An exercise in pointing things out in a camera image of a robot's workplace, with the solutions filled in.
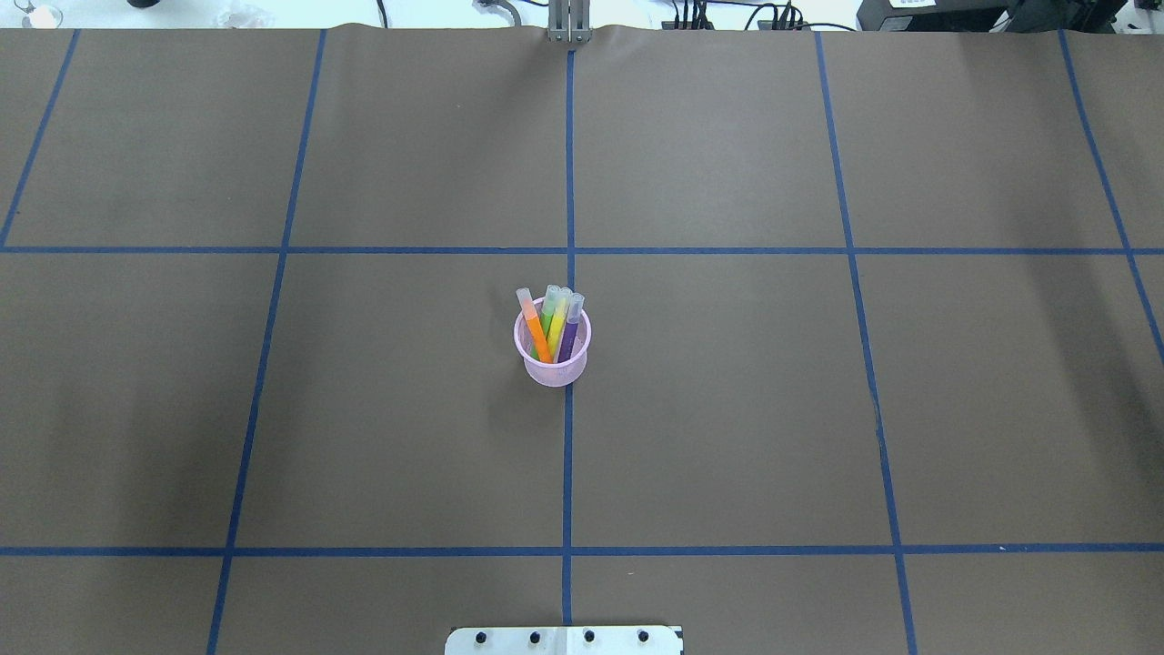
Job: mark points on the yellow marker pen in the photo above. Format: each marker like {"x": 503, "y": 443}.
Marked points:
{"x": 557, "y": 321}

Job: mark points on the purple marker pen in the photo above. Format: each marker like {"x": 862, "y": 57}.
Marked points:
{"x": 573, "y": 317}

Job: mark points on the orange marker pen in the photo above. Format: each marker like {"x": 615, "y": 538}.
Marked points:
{"x": 531, "y": 315}

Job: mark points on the green marker pen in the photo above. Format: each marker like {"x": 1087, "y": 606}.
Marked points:
{"x": 549, "y": 308}

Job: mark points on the aluminium frame post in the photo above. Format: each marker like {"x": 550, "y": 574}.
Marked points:
{"x": 568, "y": 21}

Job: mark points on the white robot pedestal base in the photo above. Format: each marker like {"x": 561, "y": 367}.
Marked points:
{"x": 600, "y": 639}

